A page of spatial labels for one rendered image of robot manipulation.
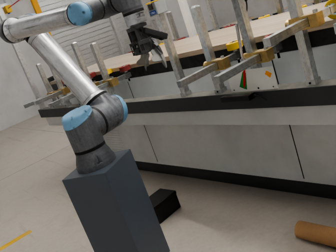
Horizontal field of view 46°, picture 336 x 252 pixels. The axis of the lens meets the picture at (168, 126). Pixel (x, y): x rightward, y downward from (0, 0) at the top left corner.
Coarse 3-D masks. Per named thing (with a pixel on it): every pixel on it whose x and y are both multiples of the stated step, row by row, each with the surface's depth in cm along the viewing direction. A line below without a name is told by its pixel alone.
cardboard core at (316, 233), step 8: (296, 224) 180; (304, 224) 178; (312, 224) 176; (320, 224) 175; (296, 232) 179; (304, 232) 176; (312, 232) 173; (320, 232) 170; (328, 232) 168; (312, 240) 174; (320, 240) 170; (328, 240) 167
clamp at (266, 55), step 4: (268, 48) 165; (272, 48) 167; (252, 52) 169; (256, 52) 167; (260, 52) 166; (264, 52) 164; (268, 52) 165; (272, 52) 167; (244, 56) 173; (248, 56) 171; (260, 56) 167; (264, 56) 165; (268, 56) 165; (272, 56) 167; (264, 60) 166; (268, 60) 165
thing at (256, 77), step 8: (240, 72) 178; (248, 72) 175; (256, 72) 172; (264, 72) 169; (272, 72) 166; (232, 80) 184; (248, 80) 177; (256, 80) 174; (264, 80) 171; (272, 80) 168; (232, 88) 186; (240, 88) 182; (248, 88) 179; (256, 88) 176; (264, 88) 172; (272, 88) 169
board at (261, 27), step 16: (272, 16) 253; (288, 16) 223; (208, 32) 303; (224, 32) 260; (256, 32) 204; (272, 32) 184; (176, 48) 268; (192, 48) 235; (224, 48) 207; (96, 64) 393; (112, 64) 324
